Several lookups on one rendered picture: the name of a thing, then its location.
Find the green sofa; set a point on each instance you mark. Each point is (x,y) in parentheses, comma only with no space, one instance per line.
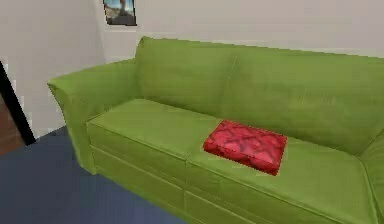
(160,133)

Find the red cushion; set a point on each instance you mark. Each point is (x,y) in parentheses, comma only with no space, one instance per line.
(246,146)

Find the framed wall picture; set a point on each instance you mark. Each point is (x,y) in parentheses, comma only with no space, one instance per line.
(120,11)

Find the black door frame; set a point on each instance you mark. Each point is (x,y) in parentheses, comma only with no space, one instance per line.
(13,106)

